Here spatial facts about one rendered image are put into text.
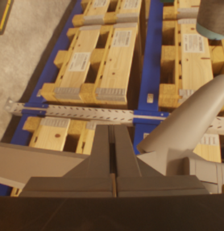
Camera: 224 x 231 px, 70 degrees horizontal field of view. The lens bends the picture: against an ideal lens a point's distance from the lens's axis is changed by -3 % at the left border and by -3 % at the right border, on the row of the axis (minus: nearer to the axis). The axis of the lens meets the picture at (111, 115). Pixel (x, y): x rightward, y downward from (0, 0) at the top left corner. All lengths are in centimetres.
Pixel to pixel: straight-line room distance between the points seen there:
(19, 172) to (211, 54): 136
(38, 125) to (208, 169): 112
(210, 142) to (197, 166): 82
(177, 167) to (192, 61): 115
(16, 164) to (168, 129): 22
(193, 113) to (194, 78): 98
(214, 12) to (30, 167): 81
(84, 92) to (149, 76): 50
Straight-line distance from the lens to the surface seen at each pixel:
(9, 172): 28
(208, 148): 103
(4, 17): 119
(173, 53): 137
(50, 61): 171
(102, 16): 187
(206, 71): 130
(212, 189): 23
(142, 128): 108
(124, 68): 128
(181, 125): 25
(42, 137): 118
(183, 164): 23
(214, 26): 87
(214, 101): 30
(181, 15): 181
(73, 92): 126
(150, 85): 125
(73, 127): 111
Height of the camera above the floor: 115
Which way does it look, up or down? 14 degrees down
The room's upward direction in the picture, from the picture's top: 94 degrees clockwise
